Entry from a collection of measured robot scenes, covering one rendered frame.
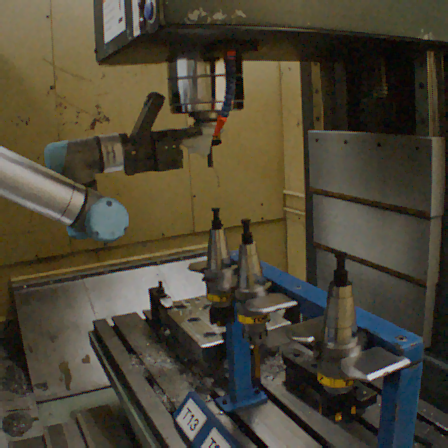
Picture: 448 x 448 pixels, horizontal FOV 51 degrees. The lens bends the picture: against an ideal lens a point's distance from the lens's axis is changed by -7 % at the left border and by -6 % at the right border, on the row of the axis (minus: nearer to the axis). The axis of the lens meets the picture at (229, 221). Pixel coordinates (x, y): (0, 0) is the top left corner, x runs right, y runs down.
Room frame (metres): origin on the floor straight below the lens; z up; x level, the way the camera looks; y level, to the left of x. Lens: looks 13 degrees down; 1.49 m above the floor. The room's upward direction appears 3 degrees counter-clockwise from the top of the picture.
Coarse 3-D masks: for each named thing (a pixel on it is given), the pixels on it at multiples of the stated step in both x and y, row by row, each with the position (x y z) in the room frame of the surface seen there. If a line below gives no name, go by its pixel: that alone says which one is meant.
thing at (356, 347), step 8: (320, 336) 0.53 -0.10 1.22; (360, 336) 0.52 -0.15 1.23; (320, 344) 0.52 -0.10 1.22; (328, 344) 0.51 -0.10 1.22; (352, 344) 0.50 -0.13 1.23; (360, 344) 0.50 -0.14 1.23; (320, 352) 0.52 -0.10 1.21; (328, 352) 0.50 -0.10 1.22; (336, 352) 0.49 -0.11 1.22; (344, 352) 0.49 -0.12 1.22; (352, 352) 0.49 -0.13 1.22; (328, 360) 0.50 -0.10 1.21; (336, 360) 0.50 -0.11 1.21
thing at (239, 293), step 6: (234, 282) 0.74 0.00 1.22; (270, 282) 0.72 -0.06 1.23; (234, 288) 0.72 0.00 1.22; (264, 288) 0.70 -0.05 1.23; (270, 288) 0.71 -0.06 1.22; (234, 294) 0.72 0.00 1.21; (240, 294) 0.70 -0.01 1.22; (246, 294) 0.69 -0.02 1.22; (252, 294) 0.69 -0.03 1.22; (258, 294) 0.69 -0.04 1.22; (264, 294) 0.70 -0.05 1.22; (234, 300) 0.72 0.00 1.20; (240, 300) 0.70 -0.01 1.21; (240, 306) 0.70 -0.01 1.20
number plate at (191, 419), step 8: (192, 400) 0.82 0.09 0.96; (184, 408) 0.82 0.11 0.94; (192, 408) 0.80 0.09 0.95; (184, 416) 0.80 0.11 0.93; (192, 416) 0.79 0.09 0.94; (200, 416) 0.77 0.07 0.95; (184, 424) 0.79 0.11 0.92; (192, 424) 0.77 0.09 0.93; (200, 424) 0.76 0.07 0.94; (192, 432) 0.76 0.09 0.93; (192, 440) 0.75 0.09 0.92
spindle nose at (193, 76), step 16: (176, 64) 1.00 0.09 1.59; (192, 64) 0.99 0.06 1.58; (208, 64) 0.98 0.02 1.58; (240, 64) 1.03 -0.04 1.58; (176, 80) 1.01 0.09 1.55; (192, 80) 0.99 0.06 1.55; (208, 80) 0.98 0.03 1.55; (224, 80) 0.99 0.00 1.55; (240, 80) 1.03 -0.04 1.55; (176, 96) 1.01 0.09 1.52; (192, 96) 0.99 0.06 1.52; (208, 96) 0.98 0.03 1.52; (240, 96) 1.02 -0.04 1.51; (176, 112) 1.01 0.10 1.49; (192, 112) 0.99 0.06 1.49; (208, 112) 0.99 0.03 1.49
